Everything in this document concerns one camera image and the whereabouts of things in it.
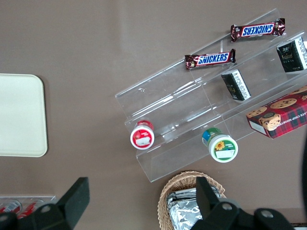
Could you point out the light oval wicker basket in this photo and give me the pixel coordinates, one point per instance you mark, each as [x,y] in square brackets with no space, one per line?
[163,203]

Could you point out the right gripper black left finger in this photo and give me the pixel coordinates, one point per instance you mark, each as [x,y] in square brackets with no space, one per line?
[72,203]

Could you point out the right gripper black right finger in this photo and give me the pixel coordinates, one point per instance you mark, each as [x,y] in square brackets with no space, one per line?
[208,198]

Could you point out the red cola bottle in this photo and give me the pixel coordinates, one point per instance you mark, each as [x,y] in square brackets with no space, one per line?
[30,209]
[9,207]

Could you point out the cream plastic tray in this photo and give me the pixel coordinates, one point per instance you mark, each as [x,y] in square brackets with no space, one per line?
[21,115]

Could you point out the red tartan cookie box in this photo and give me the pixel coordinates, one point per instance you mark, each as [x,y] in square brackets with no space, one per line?
[283,115]

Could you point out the clear acrylic stepped shelf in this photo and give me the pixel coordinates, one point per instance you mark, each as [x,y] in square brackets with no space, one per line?
[172,95]

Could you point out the Snickers bar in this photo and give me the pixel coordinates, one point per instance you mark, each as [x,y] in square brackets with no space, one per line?
[211,59]
[257,30]

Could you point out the green lidded jar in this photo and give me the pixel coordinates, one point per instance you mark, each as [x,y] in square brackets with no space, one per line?
[223,148]

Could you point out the silver foil pouch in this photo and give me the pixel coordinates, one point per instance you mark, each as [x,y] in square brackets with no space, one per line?
[182,210]

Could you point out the small black box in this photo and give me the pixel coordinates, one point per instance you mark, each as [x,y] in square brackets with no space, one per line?
[291,56]
[236,86]

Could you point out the red lidded jar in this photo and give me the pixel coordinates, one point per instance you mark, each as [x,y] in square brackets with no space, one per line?
[142,137]

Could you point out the clear acrylic bottle rack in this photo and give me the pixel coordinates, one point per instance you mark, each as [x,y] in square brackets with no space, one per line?
[28,198]

